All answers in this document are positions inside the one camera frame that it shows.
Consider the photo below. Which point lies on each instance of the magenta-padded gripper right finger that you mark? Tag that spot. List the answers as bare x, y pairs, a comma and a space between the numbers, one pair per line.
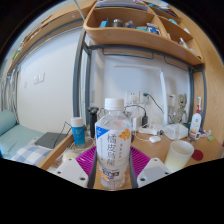
153, 170

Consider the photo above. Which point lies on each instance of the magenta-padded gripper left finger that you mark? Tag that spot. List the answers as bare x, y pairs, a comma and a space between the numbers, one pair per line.
70, 170

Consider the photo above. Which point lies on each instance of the clear drink bottle white cap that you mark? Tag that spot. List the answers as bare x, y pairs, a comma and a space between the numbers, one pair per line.
113, 146

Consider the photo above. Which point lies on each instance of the round cream jar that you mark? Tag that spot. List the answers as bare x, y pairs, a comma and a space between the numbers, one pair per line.
70, 155

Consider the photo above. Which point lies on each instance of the cream white cup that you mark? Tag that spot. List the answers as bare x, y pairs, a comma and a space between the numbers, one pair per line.
178, 156

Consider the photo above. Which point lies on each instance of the small white oval case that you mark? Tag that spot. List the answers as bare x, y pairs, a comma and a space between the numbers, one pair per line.
154, 139

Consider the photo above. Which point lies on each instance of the grey laptop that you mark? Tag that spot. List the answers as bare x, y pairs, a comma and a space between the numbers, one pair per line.
48, 140

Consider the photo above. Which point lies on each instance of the blue bottle white cap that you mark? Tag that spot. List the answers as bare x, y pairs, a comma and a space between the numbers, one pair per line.
78, 133

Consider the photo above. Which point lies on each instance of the white power strip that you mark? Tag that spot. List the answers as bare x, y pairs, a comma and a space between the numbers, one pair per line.
148, 130

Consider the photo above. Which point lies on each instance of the blue checked blanket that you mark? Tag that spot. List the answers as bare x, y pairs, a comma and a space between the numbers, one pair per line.
30, 154

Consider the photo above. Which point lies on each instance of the white plug adapter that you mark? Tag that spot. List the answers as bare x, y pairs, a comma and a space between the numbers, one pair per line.
135, 123

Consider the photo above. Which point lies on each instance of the black plug adapter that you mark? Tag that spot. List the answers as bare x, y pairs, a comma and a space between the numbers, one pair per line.
145, 120

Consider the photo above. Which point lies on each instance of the black electric shaver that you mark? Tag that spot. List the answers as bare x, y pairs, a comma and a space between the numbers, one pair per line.
93, 120

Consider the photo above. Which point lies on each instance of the white pump bottle red top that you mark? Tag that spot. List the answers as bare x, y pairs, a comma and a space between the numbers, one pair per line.
195, 123

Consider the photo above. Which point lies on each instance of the green small packet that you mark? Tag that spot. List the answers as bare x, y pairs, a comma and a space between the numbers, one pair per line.
210, 137

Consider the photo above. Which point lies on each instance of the brown tree figure toy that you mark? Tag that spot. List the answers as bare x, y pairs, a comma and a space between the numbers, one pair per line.
181, 106

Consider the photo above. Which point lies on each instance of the white desk lamp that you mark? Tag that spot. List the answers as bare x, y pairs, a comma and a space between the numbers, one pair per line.
164, 96

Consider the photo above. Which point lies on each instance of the teal pillow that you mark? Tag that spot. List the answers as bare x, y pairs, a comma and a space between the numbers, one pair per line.
7, 121

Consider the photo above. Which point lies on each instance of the blue spray bottle white nozzle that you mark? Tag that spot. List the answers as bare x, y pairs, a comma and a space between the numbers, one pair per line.
198, 103

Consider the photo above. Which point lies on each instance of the wooden shelf unit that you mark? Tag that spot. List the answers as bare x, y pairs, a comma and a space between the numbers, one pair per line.
133, 36

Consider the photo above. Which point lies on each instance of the grey metal desk frame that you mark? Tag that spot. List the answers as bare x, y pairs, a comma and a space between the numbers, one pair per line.
76, 83

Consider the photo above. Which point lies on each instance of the wooden loft bed rail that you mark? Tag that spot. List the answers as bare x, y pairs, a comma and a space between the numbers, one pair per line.
53, 20

